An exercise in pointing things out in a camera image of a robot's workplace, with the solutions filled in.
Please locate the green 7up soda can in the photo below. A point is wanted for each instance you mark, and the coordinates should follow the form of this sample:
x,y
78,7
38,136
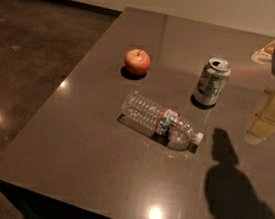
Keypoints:
x,y
211,82

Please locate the red apple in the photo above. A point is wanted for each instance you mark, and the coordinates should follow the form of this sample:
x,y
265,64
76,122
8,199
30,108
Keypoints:
x,y
137,62

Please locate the clear plastic water bottle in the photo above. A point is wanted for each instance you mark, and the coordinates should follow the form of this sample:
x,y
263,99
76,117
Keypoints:
x,y
154,120

